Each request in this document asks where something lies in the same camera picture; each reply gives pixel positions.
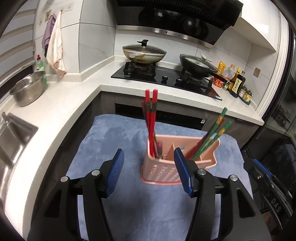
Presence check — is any dark red chopstick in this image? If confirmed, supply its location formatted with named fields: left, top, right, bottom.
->
left=141, top=100, right=150, bottom=133
left=185, top=115, right=224, bottom=160
left=157, top=141, right=163, bottom=159

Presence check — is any green chopstick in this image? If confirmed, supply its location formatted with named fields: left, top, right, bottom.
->
left=191, top=121, right=231, bottom=160
left=189, top=108, right=227, bottom=159

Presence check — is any pink plastic utensil holder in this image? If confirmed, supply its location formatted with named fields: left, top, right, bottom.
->
left=140, top=133, right=221, bottom=186

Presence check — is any black gas stove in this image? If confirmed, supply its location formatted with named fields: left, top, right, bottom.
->
left=111, top=62, right=222, bottom=101

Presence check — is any small green cap jar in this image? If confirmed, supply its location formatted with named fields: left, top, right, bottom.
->
left=222, top=82, right=229, bottom=90

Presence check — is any red instant noodle cup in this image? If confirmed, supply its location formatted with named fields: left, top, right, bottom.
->
left=213, top=77, right=224, bottom=88

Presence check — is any seasoning jar rack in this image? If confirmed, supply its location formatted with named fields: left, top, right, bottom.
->
left=238, top=85, right=253, bottom=105

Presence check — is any dark soy sauce bottle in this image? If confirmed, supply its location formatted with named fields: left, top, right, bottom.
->
left=230, top=74, right=246, bottom=98

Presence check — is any black wok with lid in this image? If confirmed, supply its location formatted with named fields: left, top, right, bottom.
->
left=180, top=54, right=228, bottom=83

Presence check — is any clear plastic oil bottle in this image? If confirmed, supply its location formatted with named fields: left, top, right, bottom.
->
left=223, top=64, right=235, bottom=80

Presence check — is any stainless steel sink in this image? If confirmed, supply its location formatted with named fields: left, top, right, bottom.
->
left=0, top=112, right=38, bottom=209

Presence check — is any yellow seasoning packet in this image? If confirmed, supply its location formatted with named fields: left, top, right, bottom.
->
left=217, top=61, right=226, bottom=75

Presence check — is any beige wok with lid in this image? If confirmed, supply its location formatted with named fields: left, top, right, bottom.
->
left=122, top=39, right=167, bottom=64

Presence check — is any steel mixing bowl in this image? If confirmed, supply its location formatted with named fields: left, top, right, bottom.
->
left=10, top=71, right=45, bottom=107

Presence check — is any green dish soap bottle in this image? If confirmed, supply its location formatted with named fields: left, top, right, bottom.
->
left=35, top=55, right=47, bottom=84

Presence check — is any white hanging towel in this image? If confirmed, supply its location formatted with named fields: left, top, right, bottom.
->
left=46, top=11, right=67, bottom=79

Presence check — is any black range hood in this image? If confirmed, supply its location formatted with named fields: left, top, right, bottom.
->
left=112, top=0, right=243, bottom=48

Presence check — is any purple hanging cloth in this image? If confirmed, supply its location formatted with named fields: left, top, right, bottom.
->
left=42, top=14, right=57, bottom=57

